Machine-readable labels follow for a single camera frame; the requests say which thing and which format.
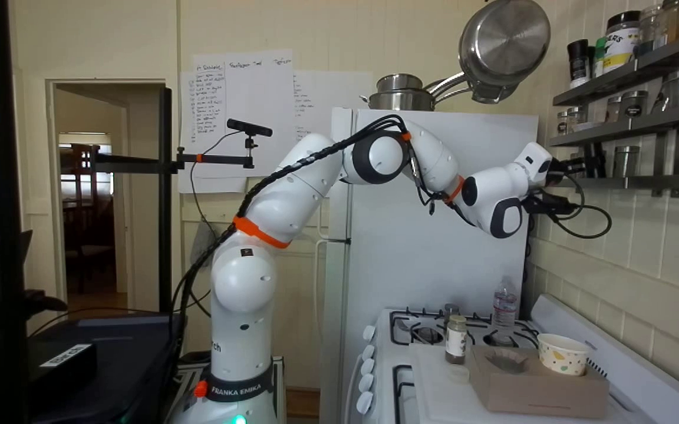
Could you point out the black cylindrical container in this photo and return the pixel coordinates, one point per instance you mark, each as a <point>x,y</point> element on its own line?
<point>602,156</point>

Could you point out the white green label jar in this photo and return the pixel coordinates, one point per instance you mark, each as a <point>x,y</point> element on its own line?
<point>618,48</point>

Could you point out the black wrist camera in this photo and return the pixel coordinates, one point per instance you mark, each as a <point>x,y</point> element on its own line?
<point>553,206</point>

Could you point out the black stand-mounted camera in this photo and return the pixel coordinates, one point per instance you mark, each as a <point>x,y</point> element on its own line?
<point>249,128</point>

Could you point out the confetti print paper cup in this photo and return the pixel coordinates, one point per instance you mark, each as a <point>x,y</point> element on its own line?
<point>565,355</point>

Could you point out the brown cardboard cup carrier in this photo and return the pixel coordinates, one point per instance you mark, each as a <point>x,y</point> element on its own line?
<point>529,396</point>

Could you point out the small glass spice jar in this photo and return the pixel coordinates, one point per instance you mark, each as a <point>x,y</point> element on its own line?
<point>566,118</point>
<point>637,105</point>
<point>618,110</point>

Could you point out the black equipment case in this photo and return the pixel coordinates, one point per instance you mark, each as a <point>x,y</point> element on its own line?
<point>129,355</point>

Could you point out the white refrigerator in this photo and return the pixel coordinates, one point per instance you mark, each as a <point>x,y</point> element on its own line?
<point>419,259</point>

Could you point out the white door frame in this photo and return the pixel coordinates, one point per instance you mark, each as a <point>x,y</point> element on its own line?
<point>51,197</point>

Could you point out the small metal shaker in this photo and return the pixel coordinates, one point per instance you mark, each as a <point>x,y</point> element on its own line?
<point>677,88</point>

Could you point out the amber glass jar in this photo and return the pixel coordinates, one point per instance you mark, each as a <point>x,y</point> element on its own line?
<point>671,25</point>

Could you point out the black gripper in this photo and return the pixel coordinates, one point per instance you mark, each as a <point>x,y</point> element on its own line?
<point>566,168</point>

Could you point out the white stove knob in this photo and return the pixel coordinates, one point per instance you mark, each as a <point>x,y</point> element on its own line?
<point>367,369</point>
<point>368,352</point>
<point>364,404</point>
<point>368,333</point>
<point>367,385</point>

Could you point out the stainless steel pot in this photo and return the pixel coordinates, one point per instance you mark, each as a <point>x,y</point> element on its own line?
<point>399,98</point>

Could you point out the hanging stainless steel pan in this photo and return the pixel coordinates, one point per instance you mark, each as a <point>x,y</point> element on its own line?
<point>505,39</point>

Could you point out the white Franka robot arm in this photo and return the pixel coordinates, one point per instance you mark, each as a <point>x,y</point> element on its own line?
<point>241,284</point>

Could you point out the clear plastic water bottle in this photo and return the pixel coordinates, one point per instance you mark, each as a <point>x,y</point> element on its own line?
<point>505,305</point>

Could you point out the dark wooden furniture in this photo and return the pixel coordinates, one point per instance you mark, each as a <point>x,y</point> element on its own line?
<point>88,237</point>

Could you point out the dark glass jar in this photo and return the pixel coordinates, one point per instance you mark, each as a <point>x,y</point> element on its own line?
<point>579,62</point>

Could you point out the black box white label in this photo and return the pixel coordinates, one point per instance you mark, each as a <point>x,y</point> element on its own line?
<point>65,357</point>

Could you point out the white gas stove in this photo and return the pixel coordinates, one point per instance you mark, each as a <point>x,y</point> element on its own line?
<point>443,392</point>

